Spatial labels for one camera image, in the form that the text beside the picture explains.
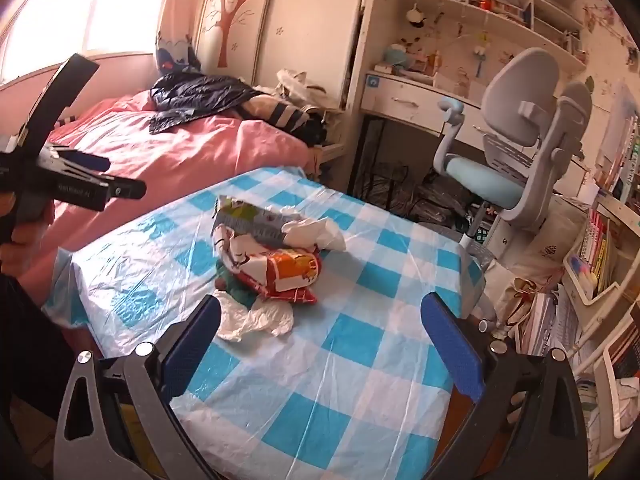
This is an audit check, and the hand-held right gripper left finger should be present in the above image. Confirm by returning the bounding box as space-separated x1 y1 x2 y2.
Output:
54 294 222 480

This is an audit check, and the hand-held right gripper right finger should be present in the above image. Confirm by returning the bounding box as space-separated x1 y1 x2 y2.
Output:
420 291 591 480

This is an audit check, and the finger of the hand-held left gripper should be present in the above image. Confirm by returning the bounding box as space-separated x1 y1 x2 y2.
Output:
47 170 147 212
50 145 111 173

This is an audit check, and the dark green wrapper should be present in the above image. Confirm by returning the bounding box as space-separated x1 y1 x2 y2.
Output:
215 257 261 311

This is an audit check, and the white red printed wrapper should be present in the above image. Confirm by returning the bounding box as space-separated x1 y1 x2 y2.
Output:
212 225 273 286

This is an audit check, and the orange red snack packet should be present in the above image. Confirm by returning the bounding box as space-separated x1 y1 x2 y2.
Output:
240 249 321 306

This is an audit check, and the person's left hand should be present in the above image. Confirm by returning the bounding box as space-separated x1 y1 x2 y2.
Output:
0 192 56 276

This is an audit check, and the bright window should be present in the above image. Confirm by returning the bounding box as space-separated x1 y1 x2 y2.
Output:
0 0 161 86

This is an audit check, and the stack of spiral notebooks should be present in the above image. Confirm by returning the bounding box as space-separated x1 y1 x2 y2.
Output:
520 287 583 361

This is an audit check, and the pink bed cover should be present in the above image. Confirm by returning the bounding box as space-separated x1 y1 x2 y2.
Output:
0 90 313 311

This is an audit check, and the blue white checkered tablecloth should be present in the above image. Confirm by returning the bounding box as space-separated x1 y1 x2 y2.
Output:
42 166 488 480

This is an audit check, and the pink printed curtain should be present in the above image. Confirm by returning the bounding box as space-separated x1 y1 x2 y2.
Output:
152 0 211 81

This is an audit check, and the black puffer jacket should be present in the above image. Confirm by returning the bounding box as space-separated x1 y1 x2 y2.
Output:
150 72 261 135

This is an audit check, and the beige tote bag tree print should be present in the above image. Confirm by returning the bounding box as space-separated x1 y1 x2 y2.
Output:
495 200 586 281

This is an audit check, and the white bookshelf cart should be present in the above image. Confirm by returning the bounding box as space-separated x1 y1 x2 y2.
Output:
560 180 640 461

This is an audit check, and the person's black clothing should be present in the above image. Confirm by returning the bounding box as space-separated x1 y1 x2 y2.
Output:
0 272 108 421

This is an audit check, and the row of upright books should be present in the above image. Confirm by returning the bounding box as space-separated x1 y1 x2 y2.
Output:
580 210 621 291

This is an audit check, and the beige navy striped cloth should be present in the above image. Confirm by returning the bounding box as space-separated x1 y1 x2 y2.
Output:
245 95 328 143

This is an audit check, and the white tote bag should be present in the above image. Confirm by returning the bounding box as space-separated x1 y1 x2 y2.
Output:
276 69 346 111

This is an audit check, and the white desk with shelves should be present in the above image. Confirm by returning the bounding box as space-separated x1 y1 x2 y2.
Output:
345 0 601 161

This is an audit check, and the wardrobe with tree print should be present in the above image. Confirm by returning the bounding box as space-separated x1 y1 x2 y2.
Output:
192 0 373 111

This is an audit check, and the grey desk chair blue seat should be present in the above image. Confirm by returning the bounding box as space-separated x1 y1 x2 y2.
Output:
434 47 593 251

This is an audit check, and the yellow blue hanging toy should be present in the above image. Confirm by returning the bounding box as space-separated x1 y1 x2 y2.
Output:
474 31 490 78

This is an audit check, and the blue plush toy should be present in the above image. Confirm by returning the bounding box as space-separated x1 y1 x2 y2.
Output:
384 44 416 68

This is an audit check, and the canvas bag with red straps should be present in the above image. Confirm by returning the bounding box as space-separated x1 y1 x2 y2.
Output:
495 275 546 331

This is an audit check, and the wall poster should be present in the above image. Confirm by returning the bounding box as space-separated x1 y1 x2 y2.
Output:
595 80 640 196

